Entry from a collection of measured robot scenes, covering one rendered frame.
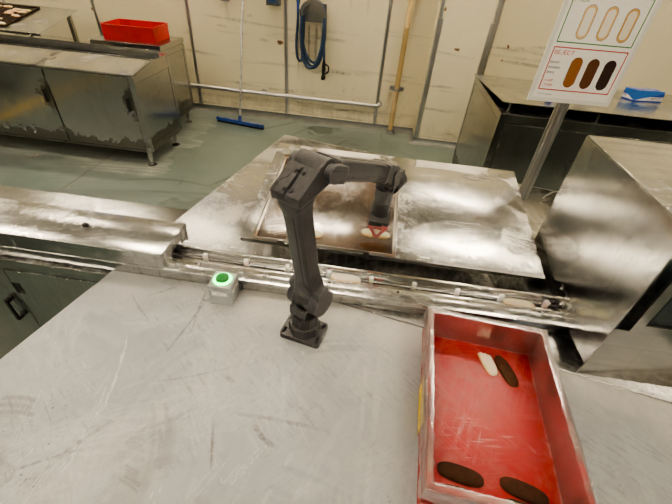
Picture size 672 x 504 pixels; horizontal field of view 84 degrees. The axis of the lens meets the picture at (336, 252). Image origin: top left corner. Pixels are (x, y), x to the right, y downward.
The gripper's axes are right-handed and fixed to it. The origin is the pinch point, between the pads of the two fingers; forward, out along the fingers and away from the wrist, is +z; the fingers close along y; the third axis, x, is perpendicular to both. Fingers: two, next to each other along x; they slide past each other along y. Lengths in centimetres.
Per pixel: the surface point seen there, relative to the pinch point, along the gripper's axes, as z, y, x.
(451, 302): 5.2, -20.6, -26.2
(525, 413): 4, -52, -43
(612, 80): -33, 69, -81
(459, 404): 4, -53, -26
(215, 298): 6, -33, 45
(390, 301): 4.9, -24.3, -7.2
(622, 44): -45, 70, -78
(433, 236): 5.1, 7.5, -20.9
